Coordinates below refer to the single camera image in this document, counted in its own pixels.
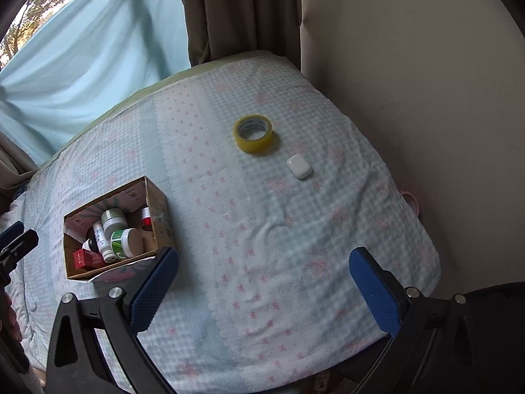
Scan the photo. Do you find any light blue hanging cloth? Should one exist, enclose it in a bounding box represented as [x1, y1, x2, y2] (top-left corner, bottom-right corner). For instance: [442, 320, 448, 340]
[0, 0, 193, 167]

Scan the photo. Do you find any small red carton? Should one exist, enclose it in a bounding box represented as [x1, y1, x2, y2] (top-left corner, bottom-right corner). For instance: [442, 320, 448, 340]
[73, 248, 106, 272]

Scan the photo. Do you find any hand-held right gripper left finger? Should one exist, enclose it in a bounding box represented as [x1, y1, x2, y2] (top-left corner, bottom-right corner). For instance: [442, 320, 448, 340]
[46, 246, 180, 394]

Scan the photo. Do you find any white pill bottle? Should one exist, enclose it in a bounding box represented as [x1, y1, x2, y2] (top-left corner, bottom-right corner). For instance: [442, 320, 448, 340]
[93, 221, 118, 264]

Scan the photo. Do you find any person's left hand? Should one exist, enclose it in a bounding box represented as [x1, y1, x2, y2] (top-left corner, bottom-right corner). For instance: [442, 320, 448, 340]
[2, 293, 22, 343]

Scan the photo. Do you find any pink ring object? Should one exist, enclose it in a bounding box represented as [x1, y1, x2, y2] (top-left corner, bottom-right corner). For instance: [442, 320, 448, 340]
[400, 189, 420, 216]

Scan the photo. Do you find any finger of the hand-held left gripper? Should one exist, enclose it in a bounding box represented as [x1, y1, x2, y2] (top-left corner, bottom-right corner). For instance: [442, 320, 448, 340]
[0, 230, 39, 264]
[0, 221, 25, 248]

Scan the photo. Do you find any white earbud case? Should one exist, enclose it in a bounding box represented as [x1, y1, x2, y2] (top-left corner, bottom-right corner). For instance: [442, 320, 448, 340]
[286, 154, 313, 180]

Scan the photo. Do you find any brown curtain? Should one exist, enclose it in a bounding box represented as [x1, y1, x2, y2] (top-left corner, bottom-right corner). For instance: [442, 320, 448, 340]
[169, 0, 303, 71]
[0, 130, 38, 198]

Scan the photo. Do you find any yellow clear tape roll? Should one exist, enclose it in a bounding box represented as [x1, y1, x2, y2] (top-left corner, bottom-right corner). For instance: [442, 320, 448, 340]
[234, 114, 277, 155]

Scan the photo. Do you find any floral cardboard box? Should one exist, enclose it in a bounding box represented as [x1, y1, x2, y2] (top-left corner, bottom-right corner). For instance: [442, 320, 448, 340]
[63, 175, 178, 282]

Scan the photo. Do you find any green and white jar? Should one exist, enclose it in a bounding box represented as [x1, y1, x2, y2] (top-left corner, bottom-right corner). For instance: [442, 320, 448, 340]
[109, 227, 144, 260]

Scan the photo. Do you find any pale green lid jar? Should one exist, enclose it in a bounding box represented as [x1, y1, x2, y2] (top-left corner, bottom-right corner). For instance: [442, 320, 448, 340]
[101, 208, 129, 233]

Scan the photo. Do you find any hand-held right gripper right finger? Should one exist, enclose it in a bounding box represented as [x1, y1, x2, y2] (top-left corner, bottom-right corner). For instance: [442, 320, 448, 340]
[348, 247, 482, 394]

